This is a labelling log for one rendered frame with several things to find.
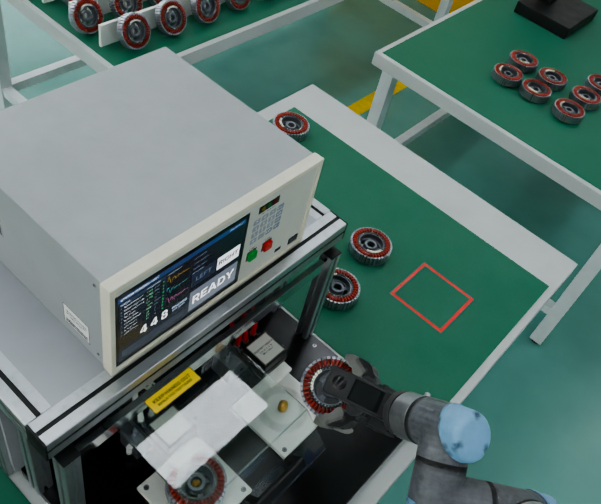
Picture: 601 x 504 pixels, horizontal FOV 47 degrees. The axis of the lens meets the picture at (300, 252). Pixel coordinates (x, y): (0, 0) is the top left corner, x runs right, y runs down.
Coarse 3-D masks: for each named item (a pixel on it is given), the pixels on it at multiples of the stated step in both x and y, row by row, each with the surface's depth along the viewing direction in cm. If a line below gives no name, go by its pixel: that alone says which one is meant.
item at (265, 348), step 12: (228, 324) 139; (252, 336) 138; (264, 336) 136; (240, 348) 135; (252, 348) 134; (264, 348) 134; (276, 348) 135; (264, 360) 132; (276, 360) 133; (276, 372) 136; (288, 372) 137
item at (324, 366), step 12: (324, 360) 125; (336, 360) 125; (312, 372) 124; (324, 372) 126; (300, 384) 124; (312, 384) 124; (312, 396) 123; (324, 396) 125; (312, 408) 124; (324, 408) 122
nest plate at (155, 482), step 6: (156, 474) 128; (150, 480) 127; (156, 480) 127; (162, 480) 127; (138, 486) 126; (144, 486) 126; (150, 486) 126; (156, 486) 126; (162, 486) 126; (144, 492) 125; (150, 492) 125; (156, 492) 126; (162, 492) 126; (150, 498) 125; (156, 498) 125; (162, 498) 125
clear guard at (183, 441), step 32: (192, 352) 114; (224, 352) 115; (160, 384) 109; (224, 384) 111; (256, 384) 112; (128, 416) 104; (160, 416) 105; (192, 416) 106; (224, 416) 107; (256, 416) 108; (288, 416) 109; (160, 448) 102; (192, 448) 103; (224, 448) 103; (256, 448) 104; (288, 448) 108; (320, 448) 112; (192, 480) 99; (224, 480) 100; (256, 480) 103
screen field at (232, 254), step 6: (228, 252) 107; (234, 252) 109; (222, 258) 107; (228, 258) 109; (234, 258) 110; (210, 264) 105; (216, 264) 106; (222, 264) 108; (204, 270) 105; (210, 270) 106; (216, 270) 108; (192, 276) 103; (198, 276) 104; (204, 276) 106; (192, 282) 104; (198, 282) 106
